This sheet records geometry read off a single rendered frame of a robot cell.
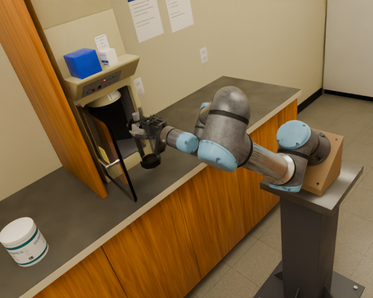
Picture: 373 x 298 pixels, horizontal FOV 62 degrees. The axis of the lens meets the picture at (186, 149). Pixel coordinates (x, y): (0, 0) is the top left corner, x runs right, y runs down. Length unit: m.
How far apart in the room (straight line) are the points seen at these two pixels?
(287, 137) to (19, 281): 1.14
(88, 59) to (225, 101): 0.68
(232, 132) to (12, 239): 0.93
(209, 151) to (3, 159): 1.31
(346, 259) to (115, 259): 1.50
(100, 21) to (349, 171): 1.25
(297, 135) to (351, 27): 2.86
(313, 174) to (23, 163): 1.48
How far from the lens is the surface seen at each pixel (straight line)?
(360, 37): 3.95
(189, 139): 1.14
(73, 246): 1.42
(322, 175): 1.36
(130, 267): 1.64
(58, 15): 1.42
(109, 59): 1.42
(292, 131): 1.20
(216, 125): 0.83
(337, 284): 2.25
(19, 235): 1.38
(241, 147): 0.86
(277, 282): 2.21
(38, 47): 1.29
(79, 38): 1.45
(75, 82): 1.33
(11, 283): 1.45
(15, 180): 1.96
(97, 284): 1.58
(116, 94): 1.59
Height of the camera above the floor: 1.87
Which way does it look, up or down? 32 degrees down
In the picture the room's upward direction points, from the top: 13 degrees counter-clockwise
